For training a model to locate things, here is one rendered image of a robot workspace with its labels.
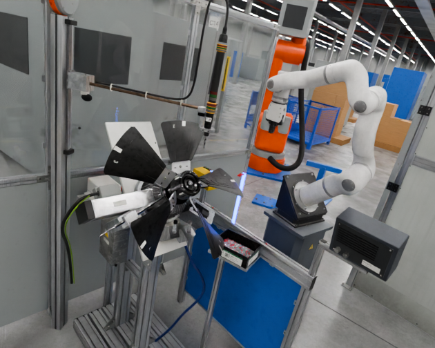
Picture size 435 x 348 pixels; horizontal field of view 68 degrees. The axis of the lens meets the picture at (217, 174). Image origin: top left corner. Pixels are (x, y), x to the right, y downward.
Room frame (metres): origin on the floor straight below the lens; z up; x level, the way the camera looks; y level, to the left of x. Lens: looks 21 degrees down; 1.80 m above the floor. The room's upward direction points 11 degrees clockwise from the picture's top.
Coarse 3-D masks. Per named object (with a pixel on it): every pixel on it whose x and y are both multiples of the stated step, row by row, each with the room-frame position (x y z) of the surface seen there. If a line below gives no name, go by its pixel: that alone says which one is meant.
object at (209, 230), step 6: (198, 210) 1.33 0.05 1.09; (204, 222) 1.28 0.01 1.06; (204, 228) 1.24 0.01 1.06; (210, 228) 1.32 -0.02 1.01; (210, 234) 1.26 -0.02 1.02; (216, 234) 1.35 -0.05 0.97; (210, 240) 1.22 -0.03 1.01; (216, 240) 1.29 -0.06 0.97; (222, 240) 1.37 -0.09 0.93; (210, 246) 1.19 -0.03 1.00; (216, 246) 1.25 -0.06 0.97; (222, 246) 1.31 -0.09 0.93; (216, 252) 1.22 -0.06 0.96
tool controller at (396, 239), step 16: (336, 224) 1.25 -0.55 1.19; (352, 224) 1.21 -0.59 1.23; (368, 224) 1.21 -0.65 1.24; (384, 224) 1.21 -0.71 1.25; (336, 240) 1.26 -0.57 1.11; (352, 240) 1.20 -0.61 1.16; (368, 240) 1.16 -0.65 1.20; (384, 240) 1.12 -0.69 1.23; (400, 240) 1.12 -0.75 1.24; (352, 256) 1.21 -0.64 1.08; (368, 256) 1.16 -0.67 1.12; (384, 256) 1.12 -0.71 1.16; (400, 256) 1.17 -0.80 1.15; (384, 272) 1.12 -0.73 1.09
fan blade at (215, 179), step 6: (210, 174) 1.56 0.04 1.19; (216, 174) 1.58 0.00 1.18; (222, 174) 1.61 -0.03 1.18; (228, 174) 1.63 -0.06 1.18; (204, 180) 1.46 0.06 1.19; (210, 180) 1.48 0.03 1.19; (216, 180) 1.50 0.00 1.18; (222, 180) 1.53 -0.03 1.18; (228, 180) 1.57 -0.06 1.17; (210, 186) 1.41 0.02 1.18; (216, 186) 1.44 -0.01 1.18; (222, 186) 1.47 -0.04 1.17; (228, 186) 1.50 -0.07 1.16; (234, 186) 1.54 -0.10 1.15; (234, 192) 1.49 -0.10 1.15; (240, 192) 1.53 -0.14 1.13
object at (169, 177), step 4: (164, 168) 1.31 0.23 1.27; (164, 172) 1.31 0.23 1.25; (168, 172) 1.32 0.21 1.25; (172, 172) 1.32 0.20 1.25; (160, 176) 1.31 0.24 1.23; (164, 176) 1.31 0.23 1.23; (168, 176) 1.32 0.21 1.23; (172, 176) 1.32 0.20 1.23; (156, 180) 1.30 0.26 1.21; (160, 180) 1.31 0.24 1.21; (164, 180) 1.31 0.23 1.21; (168, 180) 1.32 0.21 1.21; (160, 184) 1.31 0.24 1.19; (164, 184) 1.32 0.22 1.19
